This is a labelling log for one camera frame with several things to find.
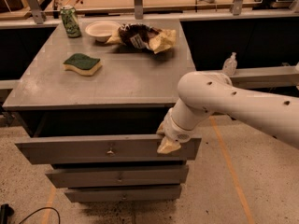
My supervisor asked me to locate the yellow brown chip bag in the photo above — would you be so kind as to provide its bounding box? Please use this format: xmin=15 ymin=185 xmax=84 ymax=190
xmin=107 ymin=23 xmax=177 ymax=54

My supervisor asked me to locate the grey drawer cabinet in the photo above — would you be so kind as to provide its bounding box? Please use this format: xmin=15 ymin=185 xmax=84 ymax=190
xmin=2 ymin=18 xmax=203 ymax=203

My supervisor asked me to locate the clear sanitizer bottle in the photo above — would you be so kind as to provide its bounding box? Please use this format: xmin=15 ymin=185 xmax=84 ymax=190
xmin=222 ymin=52 xmax=237 ymax=76

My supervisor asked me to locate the grey metal bracket left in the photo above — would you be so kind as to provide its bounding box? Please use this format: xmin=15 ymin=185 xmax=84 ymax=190
xmin=26 ymin=0 xmax=46 ymax=24

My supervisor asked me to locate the black plug on floor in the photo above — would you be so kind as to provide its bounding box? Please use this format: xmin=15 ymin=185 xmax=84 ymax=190
xmin=0 ymin=203 xmax=14 ymax=224

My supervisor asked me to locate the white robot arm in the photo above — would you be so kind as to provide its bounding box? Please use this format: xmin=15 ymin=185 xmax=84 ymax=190
xmin=157 ymin=72 xmax=299 ymax=154

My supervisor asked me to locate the green soda can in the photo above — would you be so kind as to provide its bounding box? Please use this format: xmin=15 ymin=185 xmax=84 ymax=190
xmin=60 ymin=5 xmax=81 ymax=38

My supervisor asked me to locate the green yellow sponge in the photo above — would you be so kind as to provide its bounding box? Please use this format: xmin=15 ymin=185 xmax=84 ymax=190
xmin=64 ymin=53 xmax=102 ymax=77

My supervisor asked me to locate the grey top drawer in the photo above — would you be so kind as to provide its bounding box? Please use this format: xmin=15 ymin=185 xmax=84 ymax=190
xmin=16 ymin=134 xmax=201 ymax=164

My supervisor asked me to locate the black cable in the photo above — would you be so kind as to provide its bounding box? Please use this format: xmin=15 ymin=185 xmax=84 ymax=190
xmin=18 ymin=206 xmax=62 ymax=224

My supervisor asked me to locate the grey middle drawer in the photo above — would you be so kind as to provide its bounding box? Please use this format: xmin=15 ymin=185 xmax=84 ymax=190
xmin=46 ymin=165 xmax=189 ymax=188

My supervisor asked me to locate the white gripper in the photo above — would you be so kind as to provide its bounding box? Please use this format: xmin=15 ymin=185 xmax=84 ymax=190
xmin=156 ymin=108 xmax=193 ymax=154

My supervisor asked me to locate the grey metal bracket middle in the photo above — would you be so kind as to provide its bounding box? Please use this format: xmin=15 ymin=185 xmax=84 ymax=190
xmin=134 ymin=0 xmax=143 ymax=20

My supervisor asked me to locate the grey drawer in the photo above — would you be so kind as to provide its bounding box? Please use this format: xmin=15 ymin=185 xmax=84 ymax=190
xmin=46 ymin=165 xmax=189 ymax=188
xmin=64 ymin=185 xmax=181 ymax=203
xmin=16 ymin=134 xmax=201 ymax=164

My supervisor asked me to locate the grey bottom drawer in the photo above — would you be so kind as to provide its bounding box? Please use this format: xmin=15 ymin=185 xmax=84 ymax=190
xmin=64 ymin=185 xmax=181 ymax=203

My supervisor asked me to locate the white paper bowl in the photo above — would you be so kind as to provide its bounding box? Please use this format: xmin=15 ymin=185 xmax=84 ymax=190
xmin=85 ymin=21 xmax=120 ymax=43

